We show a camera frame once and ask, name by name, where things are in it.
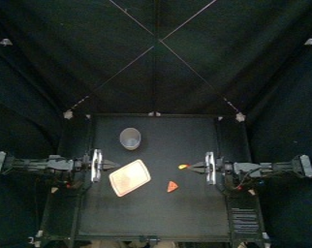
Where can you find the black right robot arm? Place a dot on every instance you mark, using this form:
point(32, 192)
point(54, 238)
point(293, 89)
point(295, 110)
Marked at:
point(275, 168)

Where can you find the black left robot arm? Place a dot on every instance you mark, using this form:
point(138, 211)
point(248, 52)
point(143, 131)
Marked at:
point(36, 164)

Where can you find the orange toy pie slice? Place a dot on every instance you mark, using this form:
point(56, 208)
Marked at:
point(173, 186)

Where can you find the grey plastic bowl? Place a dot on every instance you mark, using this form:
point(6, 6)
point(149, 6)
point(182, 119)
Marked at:
point(130, 138)

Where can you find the small red yellow toy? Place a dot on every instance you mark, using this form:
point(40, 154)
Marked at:
point(184, 166)

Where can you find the pink rectangular cutting board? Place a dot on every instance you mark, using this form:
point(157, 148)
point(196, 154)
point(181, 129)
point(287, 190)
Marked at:
point(130, 178)

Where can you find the white text label plate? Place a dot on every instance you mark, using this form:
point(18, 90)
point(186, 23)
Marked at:
point(244, 220)

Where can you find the black cloth backdrop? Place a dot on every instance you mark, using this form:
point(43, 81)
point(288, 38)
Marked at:
point(75, 48)

